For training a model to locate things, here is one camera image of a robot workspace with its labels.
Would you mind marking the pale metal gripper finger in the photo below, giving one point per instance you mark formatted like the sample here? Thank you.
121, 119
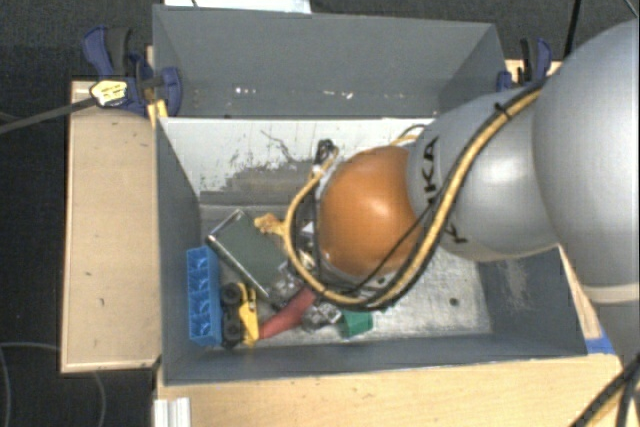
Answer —
286, 286
320, 318

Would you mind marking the red rod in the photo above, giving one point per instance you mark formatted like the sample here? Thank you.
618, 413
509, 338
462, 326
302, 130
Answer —
285, 317

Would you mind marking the yellow and black toy car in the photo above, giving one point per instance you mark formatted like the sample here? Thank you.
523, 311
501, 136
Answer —
244, 315

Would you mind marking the dark green flat block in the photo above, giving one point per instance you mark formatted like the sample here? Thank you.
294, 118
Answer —
247, 245

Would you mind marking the yellow toy animal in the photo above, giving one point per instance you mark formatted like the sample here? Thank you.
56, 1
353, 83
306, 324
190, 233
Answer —
270, 223

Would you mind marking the blue toy brick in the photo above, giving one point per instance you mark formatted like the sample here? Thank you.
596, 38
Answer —
204, 300

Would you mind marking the pale wood board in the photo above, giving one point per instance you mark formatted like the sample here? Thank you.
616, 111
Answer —
110, 235

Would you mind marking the grey metal bin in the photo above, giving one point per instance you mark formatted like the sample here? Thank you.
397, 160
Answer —
320, 65

